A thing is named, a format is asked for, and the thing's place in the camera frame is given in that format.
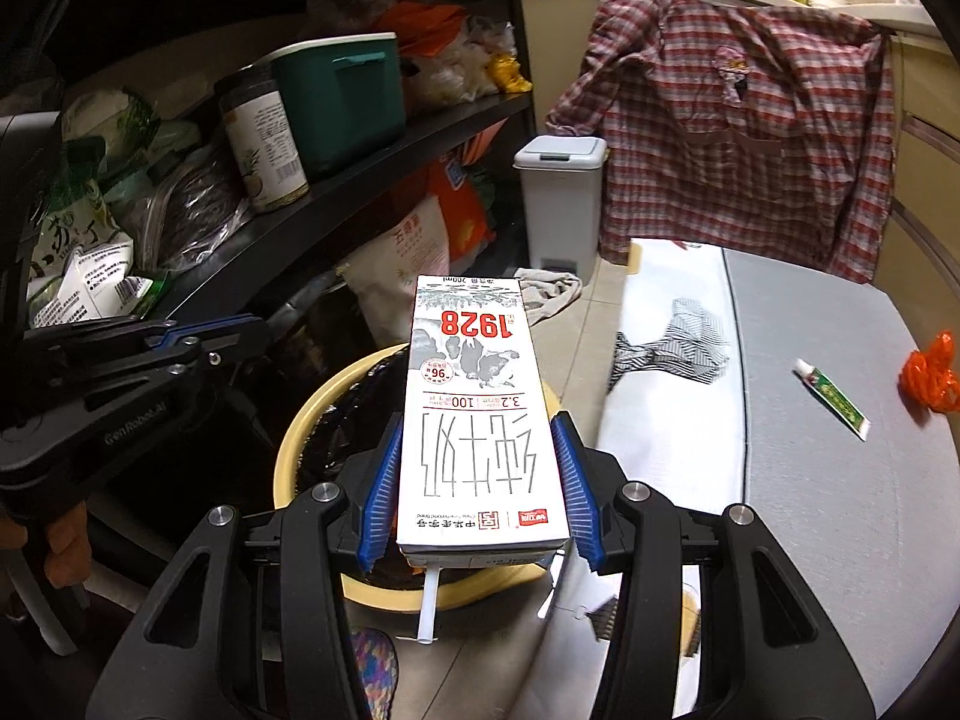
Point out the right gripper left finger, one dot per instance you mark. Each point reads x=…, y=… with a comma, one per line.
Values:
x=377, y=498

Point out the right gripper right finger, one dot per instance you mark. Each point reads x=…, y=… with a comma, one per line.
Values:
x=582, y=511

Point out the white milk carton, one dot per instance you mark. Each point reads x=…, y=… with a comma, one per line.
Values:
x=478, y=323

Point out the green white tube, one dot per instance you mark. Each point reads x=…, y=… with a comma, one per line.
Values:
x=833, y=397

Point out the orange plastic bag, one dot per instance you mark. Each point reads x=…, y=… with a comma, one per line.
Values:
x=928, y=378

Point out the black trash bag liner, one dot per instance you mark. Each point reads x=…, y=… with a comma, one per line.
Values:
x=355, y=420

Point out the yellow round trash bin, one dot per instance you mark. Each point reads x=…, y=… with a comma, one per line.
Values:
x=479, y=488

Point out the white lidded trash can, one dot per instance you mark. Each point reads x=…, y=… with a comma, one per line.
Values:
x=562, y=180

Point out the person's left hand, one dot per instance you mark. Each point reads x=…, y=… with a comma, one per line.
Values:
x=68, y=552

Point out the green white food bag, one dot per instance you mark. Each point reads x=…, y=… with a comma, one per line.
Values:
x=82, y=265

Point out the colourful slipper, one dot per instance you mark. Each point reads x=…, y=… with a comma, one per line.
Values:
x=377, y=663

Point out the grey checked cloth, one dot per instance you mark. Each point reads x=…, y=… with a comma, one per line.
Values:
x=692, y=347

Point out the white rag on floor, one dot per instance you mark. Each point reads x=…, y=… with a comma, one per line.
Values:
x=547, y=293

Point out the clear plastic bag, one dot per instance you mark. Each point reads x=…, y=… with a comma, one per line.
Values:
x=189, y=207

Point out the pink white sack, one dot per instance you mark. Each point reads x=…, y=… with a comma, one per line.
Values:
x=382, y=273

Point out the white labelled jar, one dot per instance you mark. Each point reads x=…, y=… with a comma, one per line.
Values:
x=257, y=128

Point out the orange rice bag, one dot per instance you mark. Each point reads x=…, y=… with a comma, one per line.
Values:
x=466, y=221

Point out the black metal shelf rack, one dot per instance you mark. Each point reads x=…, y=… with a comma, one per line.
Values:
x=227, y=140

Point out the teal plastic storage box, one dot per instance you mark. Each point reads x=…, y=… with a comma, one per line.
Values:
x=339, y=93

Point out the red plaid shirt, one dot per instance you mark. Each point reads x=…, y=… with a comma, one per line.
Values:
x=762, y=129

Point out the yellow bag on shelf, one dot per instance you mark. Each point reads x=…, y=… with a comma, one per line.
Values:
x=505, y=73

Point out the red bag on shelf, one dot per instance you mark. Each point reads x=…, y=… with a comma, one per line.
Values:
x=422, y=30

